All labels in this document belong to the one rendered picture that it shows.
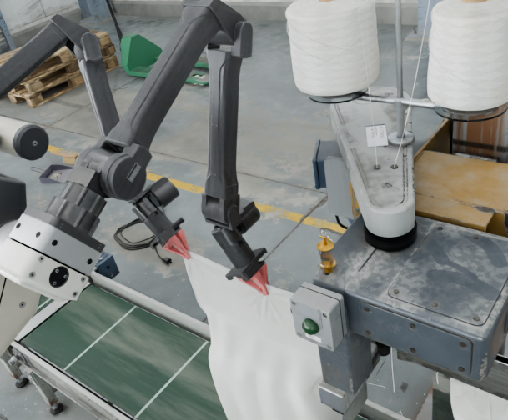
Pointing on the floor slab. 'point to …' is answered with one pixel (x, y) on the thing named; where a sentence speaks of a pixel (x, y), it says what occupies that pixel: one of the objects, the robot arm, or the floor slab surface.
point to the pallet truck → (148, 56)
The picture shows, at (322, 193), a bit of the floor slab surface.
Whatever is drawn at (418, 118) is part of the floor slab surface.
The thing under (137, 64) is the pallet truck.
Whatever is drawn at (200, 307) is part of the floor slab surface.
